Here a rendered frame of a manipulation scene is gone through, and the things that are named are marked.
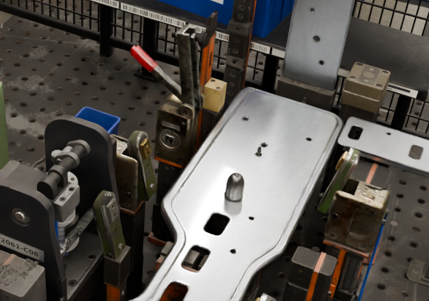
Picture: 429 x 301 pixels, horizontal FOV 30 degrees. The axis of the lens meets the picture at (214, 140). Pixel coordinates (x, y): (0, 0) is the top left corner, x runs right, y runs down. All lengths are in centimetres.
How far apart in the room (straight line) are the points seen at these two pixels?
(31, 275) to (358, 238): 58
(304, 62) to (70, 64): 78
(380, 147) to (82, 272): 62
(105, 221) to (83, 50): 111
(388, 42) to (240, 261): 74
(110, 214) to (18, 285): 18
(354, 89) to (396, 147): 15
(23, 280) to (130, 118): 95
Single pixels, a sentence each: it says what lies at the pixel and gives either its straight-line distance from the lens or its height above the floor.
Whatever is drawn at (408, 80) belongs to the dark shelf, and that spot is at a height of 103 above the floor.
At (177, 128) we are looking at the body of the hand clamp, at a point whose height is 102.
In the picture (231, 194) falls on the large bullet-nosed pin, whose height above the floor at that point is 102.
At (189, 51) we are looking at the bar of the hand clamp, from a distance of 139.
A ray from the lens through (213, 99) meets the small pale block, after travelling 153.
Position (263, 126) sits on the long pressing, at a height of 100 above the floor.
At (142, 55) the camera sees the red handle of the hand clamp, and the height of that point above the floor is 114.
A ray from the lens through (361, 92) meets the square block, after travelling 162.
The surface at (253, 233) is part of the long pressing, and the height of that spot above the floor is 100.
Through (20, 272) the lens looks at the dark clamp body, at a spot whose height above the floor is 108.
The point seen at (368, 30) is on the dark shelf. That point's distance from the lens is 185.
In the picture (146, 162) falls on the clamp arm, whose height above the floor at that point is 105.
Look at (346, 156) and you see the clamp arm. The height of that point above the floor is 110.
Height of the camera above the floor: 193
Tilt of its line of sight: 39 degrees down
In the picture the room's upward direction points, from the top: 7 degrees clockwise
